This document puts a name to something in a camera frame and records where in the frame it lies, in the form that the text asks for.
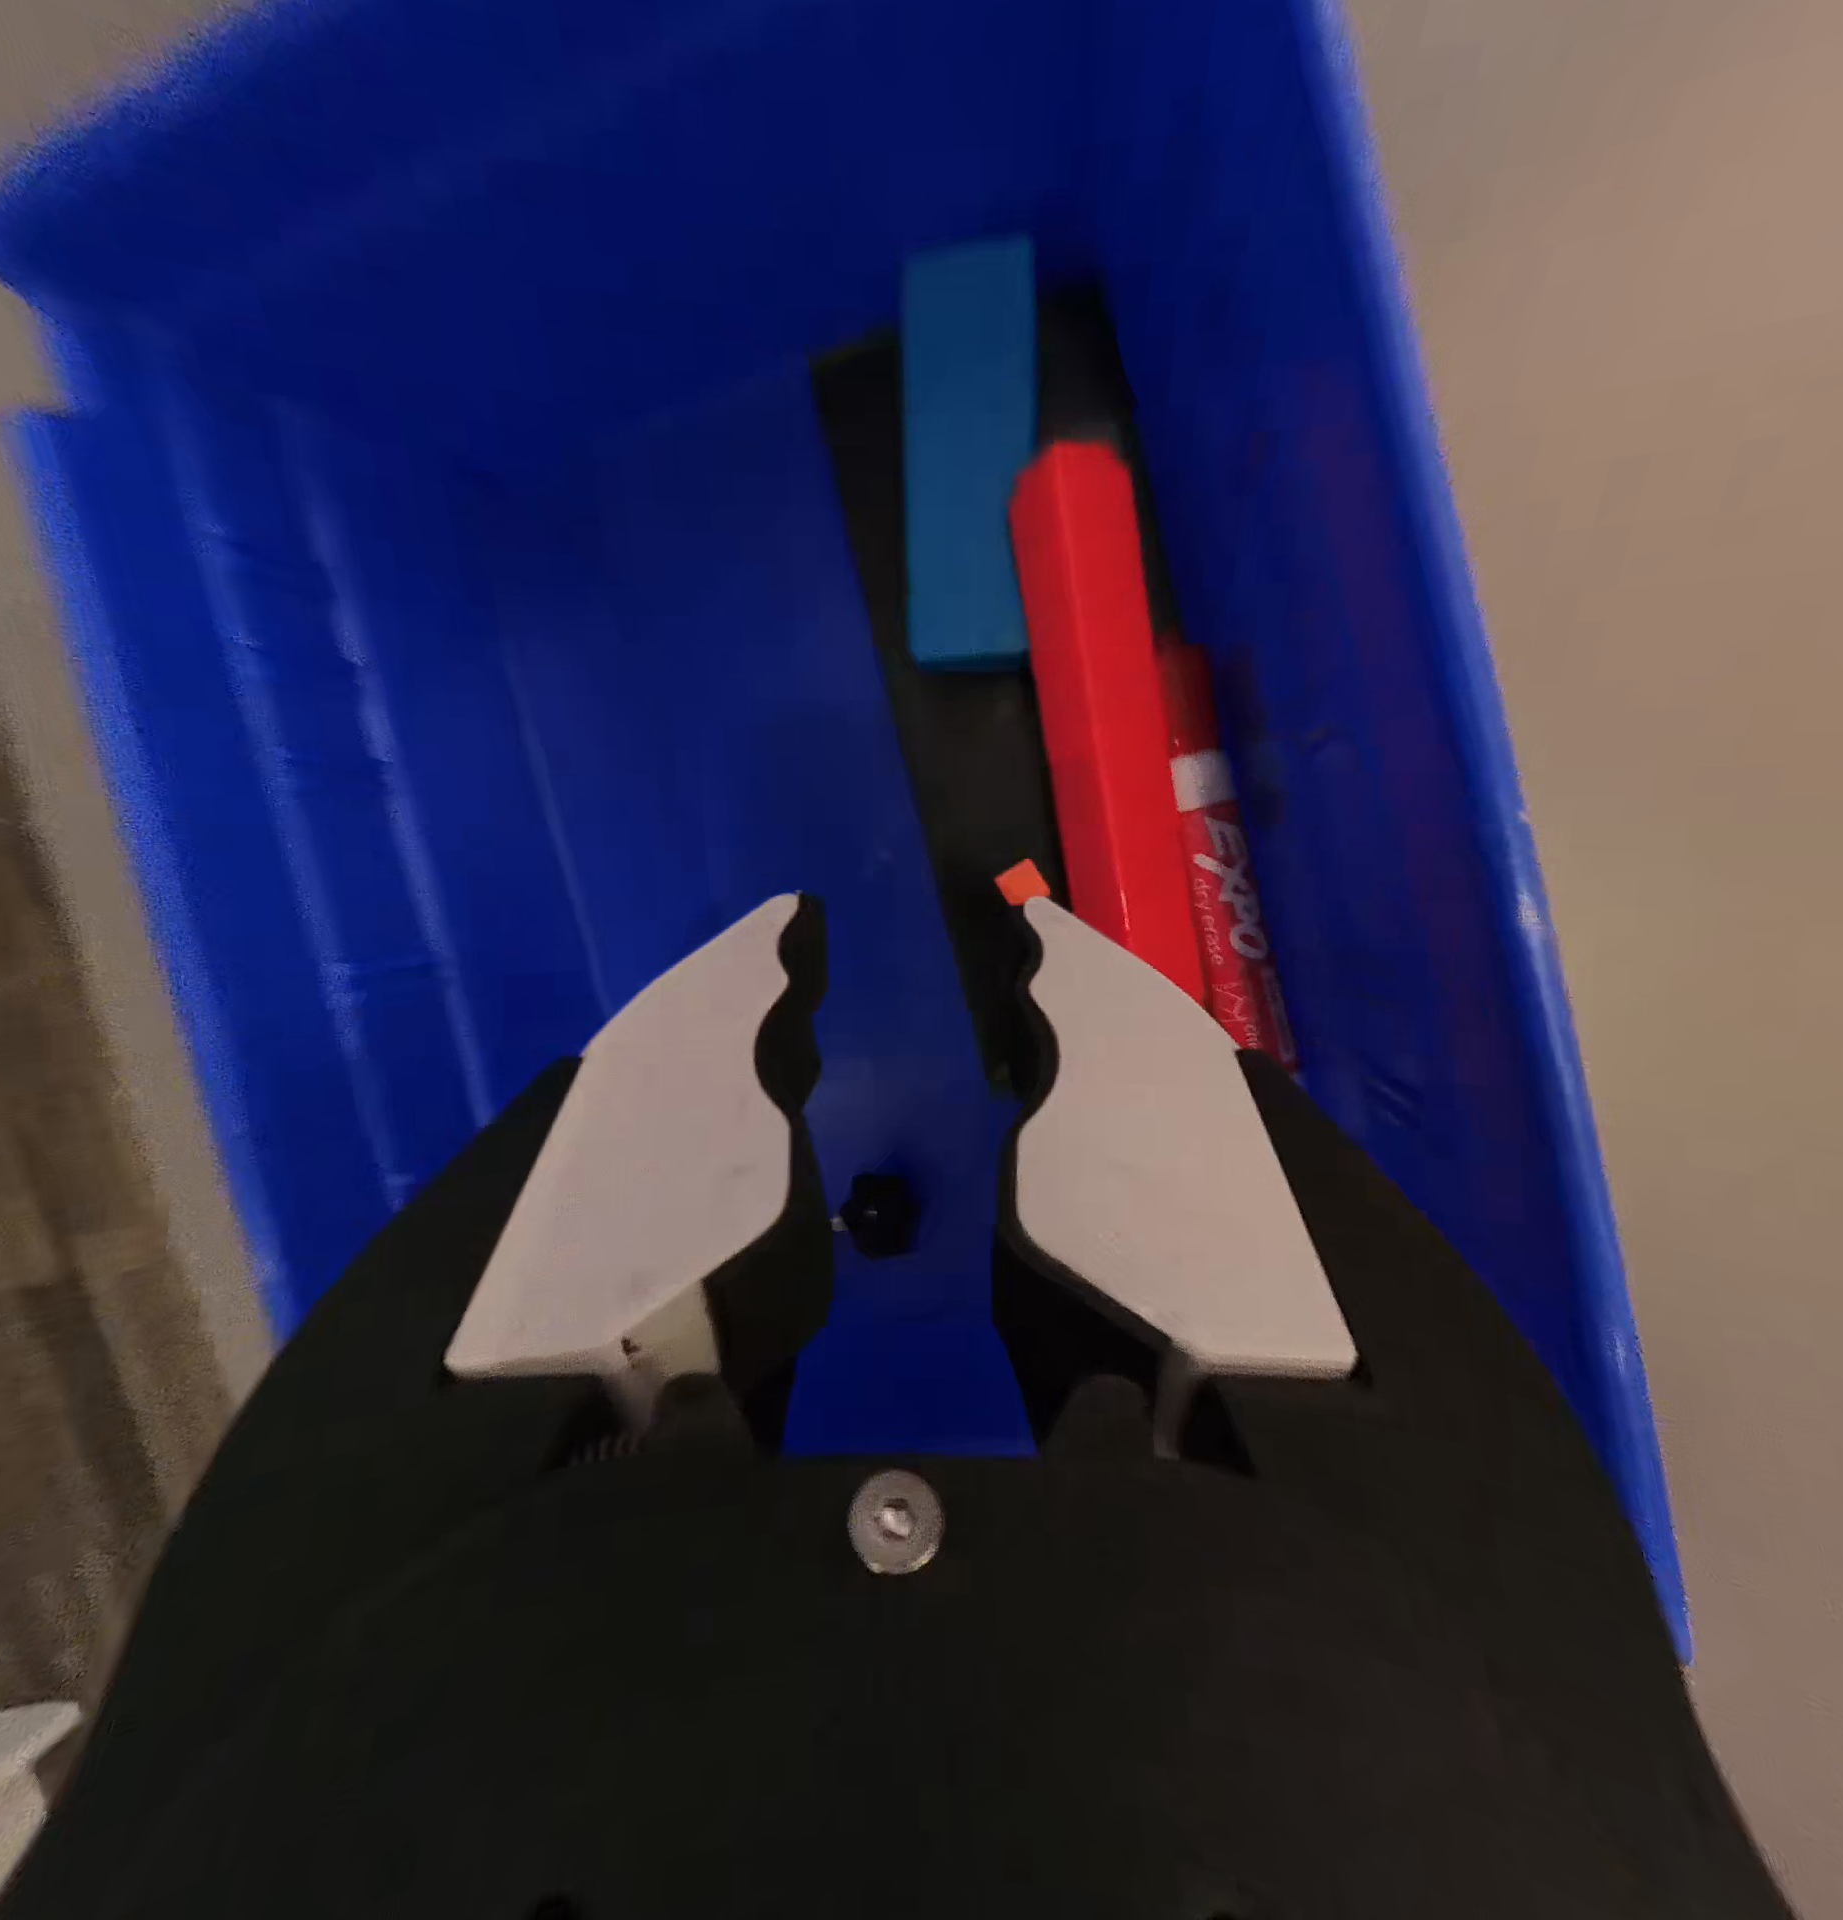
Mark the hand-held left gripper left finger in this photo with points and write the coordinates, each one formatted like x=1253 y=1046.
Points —
x=652 y=1156

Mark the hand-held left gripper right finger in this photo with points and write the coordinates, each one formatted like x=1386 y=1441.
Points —
x=1176 y=1185

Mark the blue plastic bin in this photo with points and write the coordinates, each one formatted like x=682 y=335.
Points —
x=487 y=601

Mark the small black knob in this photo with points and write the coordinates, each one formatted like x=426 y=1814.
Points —
x=876 y=1211

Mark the red dry erase marker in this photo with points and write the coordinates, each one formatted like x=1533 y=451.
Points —
x=1228 y=886

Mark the small orange piece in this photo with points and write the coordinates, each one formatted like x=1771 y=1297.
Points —
x=1023 y=881

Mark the black flat eraser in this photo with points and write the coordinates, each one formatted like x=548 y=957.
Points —
x=966 y=780

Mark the red rectangular block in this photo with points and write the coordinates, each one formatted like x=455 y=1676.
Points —
x=1102 y=675

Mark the blue rectangular block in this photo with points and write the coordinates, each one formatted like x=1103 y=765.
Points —
x=966 y=451

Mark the white flat object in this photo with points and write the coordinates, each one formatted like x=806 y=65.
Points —
x=7 y=1786

